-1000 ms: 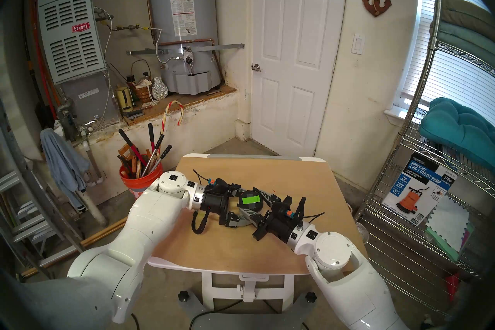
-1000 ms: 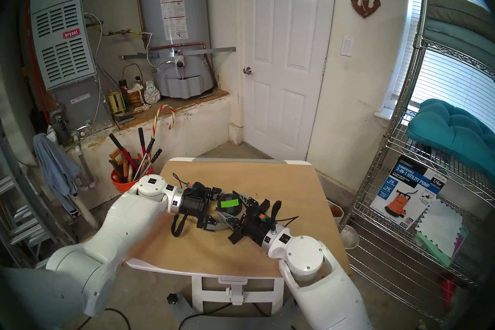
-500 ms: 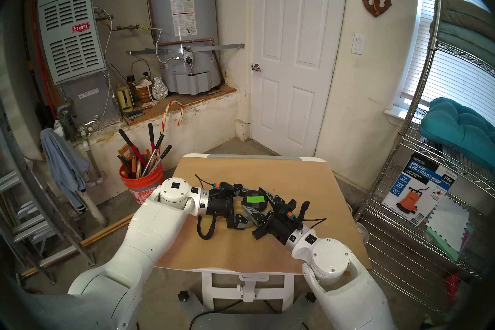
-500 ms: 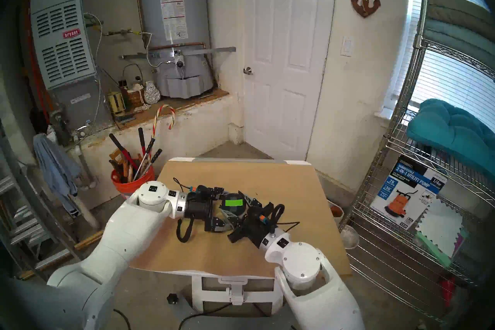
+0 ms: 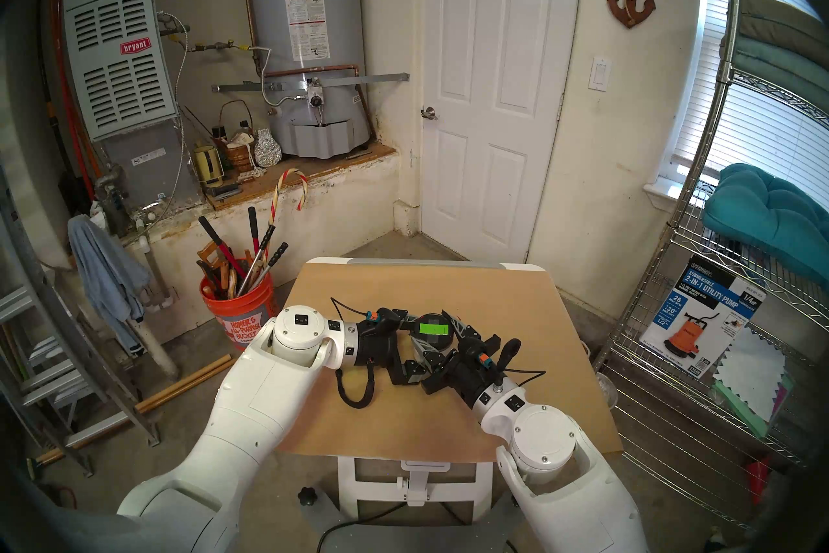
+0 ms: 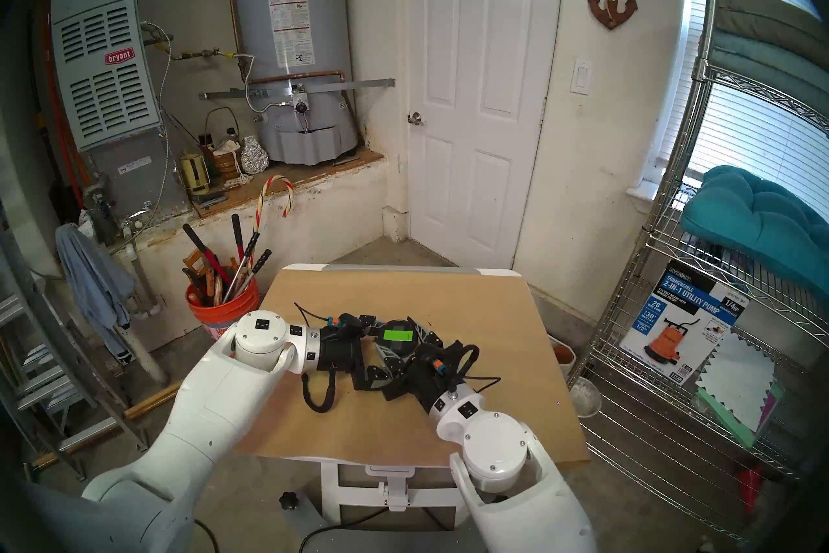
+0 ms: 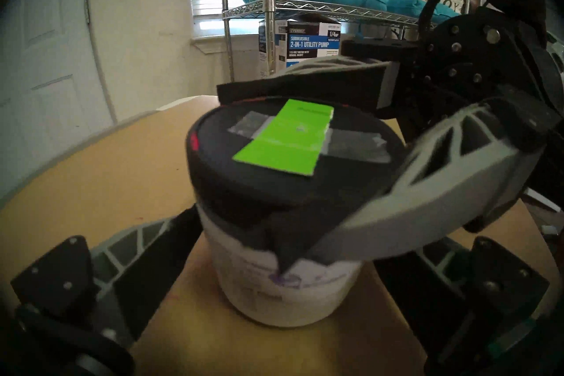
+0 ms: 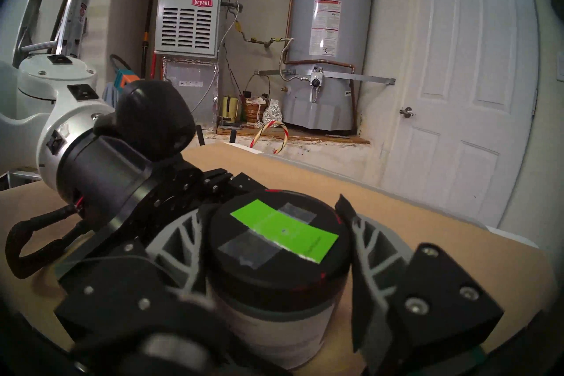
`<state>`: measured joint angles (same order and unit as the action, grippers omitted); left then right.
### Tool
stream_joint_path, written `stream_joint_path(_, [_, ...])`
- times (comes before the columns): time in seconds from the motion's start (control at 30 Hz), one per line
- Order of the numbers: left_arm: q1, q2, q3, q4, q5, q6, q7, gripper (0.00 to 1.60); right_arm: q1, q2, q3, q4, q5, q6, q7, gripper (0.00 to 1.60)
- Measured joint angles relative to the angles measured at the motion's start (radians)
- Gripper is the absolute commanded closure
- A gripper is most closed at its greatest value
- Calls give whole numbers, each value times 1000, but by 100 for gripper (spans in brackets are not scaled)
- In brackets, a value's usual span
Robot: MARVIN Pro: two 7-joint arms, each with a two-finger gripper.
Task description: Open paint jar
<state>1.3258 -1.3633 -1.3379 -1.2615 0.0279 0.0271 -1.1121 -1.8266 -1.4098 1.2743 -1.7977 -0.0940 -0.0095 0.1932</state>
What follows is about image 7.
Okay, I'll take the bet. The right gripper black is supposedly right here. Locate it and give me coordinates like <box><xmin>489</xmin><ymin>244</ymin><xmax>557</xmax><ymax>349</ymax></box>
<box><xmin>247</xmin><ymin>5</ymin><xmax>564</xmax><ymax>274</ymax></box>

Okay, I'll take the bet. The white panel door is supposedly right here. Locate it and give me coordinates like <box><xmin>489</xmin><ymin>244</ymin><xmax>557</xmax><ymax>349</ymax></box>
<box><xmin>0</xmin><ymin>0</ymin><xmax>117</xmax><ymax>186</ymax></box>

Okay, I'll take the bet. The black lid with green tape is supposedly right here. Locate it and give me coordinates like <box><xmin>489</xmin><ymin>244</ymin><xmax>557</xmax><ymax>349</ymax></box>
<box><xmin>186</xmin><ymin>98</ymin><xmax>406</xmax><ymax>248</ymax></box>

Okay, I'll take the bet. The utility pump cardboard box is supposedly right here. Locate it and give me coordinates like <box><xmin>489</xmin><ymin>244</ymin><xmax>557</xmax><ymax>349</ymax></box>
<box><xmin>258</xmin><ymin>18</ymin><xmax>342</xmax><ymax>78</ymax></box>

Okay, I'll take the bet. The white window sill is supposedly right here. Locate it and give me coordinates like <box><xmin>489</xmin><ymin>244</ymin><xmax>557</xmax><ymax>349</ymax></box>
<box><xmin>190</xmin><ymin>34</ymin><xmax>260</xmax><ymax>55</ymax></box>

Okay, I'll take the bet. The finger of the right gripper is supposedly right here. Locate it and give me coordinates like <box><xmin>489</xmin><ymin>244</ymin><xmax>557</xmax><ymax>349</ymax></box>
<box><xmin>216</xmin><ymin>56</ymin><xmax>401</xmax><ymax>113</ymax></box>

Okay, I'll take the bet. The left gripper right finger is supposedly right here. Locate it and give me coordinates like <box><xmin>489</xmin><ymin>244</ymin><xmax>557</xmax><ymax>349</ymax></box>
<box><xmin>375</xmin><ymin>236</ymin><xmax>549</xmax><ymax>362</ymax></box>

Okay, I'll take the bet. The white paint jar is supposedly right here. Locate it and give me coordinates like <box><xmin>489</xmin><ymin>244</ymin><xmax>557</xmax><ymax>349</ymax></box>
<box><xmin>196</xmin><ymin>203</ymin><xmax>364</xmax><ymax>327</ymax></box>

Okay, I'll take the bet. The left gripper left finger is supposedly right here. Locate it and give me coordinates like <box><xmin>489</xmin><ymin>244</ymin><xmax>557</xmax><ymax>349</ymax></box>
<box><xmin>11</xmin><ymin>203</ymin><xmax>203</xmax><ymax>340</ymax></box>

